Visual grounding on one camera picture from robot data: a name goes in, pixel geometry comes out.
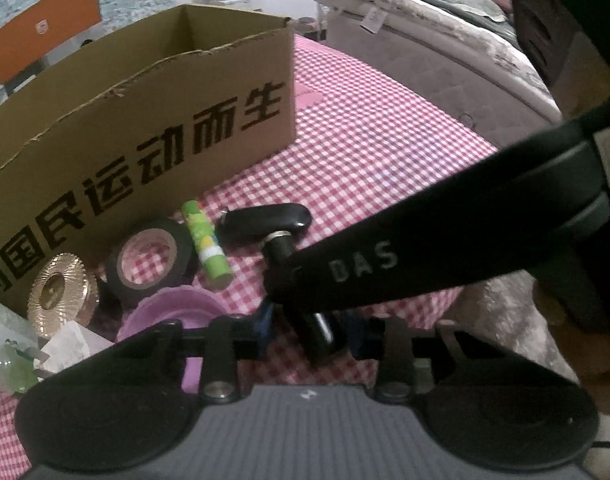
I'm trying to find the small white box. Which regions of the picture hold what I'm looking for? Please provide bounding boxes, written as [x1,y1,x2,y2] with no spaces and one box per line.
[34,321,112,374]

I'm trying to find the pink plastic lid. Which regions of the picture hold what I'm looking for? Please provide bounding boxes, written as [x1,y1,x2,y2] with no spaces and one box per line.
[116,285,228,394]

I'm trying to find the black tape roll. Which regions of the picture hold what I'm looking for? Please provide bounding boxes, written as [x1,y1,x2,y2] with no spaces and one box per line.
[104,219,199,310]

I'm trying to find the green glue stick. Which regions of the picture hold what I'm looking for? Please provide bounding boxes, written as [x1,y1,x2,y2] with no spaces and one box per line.
[180,200,233,290]

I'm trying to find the black handle tool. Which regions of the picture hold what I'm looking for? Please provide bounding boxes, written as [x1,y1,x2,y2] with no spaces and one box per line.
[215,203,313,269]

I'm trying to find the person's right hand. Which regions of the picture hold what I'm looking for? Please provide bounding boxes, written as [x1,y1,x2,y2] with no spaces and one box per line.
[533,282,610,415]

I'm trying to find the grey sofa with blanket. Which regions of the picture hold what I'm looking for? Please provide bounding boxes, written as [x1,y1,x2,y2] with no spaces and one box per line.
[314,0,561,148]

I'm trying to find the pink checkered tablecloth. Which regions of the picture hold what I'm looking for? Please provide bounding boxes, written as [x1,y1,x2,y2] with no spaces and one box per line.
[0,39,495,479]

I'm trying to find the brown cardboard box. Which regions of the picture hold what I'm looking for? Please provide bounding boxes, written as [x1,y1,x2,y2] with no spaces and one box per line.
[0,4,296,313]

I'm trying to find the orange Philips box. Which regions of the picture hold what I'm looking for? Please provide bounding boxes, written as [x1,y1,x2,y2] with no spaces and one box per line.
[0,0,102,84]

